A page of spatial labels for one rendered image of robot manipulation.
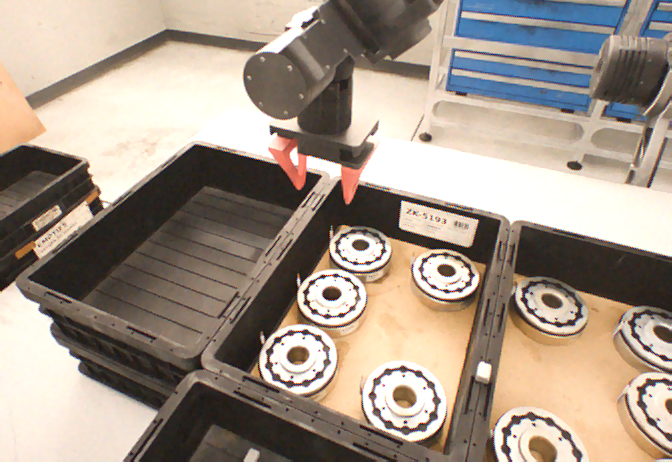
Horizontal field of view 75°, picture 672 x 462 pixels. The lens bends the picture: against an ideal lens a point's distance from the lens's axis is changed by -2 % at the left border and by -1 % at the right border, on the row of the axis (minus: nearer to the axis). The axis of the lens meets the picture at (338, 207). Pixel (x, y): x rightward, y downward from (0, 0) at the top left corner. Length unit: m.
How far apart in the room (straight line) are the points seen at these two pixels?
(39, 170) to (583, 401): 1.72
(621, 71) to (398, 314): 0.99
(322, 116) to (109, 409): 0.59
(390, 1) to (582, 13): 2.08
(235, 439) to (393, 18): 0.49
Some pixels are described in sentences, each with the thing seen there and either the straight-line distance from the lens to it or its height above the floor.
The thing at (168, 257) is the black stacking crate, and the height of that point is 0.83.
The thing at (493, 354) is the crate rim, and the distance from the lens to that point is 0.56.
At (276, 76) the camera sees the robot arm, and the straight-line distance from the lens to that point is 0.36.
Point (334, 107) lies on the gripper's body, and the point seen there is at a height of 1.18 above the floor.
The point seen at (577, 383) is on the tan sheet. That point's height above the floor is 0.83.
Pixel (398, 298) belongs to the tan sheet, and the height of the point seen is 0.83.
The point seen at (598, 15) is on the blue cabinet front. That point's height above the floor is 0.78.
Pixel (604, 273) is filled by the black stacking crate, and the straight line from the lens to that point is 0.78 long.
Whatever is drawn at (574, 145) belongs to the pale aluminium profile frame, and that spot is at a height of 0.14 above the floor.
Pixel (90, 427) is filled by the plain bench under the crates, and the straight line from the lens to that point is 0.83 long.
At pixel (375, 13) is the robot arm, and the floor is 1.28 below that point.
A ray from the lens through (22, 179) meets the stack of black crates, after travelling 1.86.
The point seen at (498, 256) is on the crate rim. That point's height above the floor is 0.92.
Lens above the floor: 1.38
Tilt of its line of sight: 40 degrees down
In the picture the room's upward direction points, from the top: straight up
